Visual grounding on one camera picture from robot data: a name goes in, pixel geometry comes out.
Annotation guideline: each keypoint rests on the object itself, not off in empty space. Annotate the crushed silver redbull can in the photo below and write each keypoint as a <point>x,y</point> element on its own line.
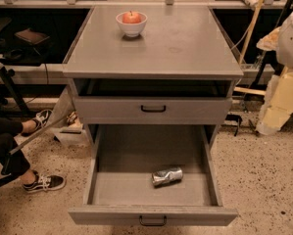
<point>167,176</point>

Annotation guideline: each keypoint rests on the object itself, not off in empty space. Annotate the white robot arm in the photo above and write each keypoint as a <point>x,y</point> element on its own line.
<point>278,105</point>

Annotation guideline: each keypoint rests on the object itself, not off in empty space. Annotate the grey drawer cabinet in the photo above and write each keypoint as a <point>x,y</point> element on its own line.
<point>180,54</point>

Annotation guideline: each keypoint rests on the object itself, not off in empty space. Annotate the closed grey upper drawer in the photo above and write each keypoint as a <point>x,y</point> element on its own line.
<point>126,110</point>

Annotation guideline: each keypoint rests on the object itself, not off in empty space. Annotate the open grey lower drawer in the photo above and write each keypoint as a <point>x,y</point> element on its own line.
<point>120,188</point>

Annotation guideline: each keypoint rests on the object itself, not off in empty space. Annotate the white ceramic bowl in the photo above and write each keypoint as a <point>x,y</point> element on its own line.
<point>132,29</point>

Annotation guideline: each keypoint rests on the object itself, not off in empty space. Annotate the red apple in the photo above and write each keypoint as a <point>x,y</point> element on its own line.
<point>131,17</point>

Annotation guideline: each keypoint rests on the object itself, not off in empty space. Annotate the black sneaker far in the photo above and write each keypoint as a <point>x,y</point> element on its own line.
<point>41,118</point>

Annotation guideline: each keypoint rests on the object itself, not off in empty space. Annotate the black sneaker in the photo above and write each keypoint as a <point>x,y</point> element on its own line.
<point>45,183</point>
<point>41,118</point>

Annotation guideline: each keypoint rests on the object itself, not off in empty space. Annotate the long metal stick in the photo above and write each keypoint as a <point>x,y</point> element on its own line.
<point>5,167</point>

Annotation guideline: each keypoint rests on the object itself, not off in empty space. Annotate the black sneaker near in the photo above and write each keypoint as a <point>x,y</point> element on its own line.
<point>45,183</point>

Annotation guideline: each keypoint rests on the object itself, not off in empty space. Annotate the seated person in black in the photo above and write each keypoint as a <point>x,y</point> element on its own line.
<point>19,166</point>

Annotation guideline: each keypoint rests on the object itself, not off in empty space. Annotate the black upper drawer handle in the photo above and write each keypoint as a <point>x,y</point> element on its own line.
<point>153,109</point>

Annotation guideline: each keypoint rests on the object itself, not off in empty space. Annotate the black drawer handle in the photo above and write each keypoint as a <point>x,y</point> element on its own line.
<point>152,222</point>
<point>153,109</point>

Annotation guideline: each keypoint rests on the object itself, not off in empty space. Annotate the wooden easel frame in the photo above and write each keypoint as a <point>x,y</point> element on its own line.
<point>249,31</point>

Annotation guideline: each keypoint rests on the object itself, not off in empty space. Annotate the black lower drawer handle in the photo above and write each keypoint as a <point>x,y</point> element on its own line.
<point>152,222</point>

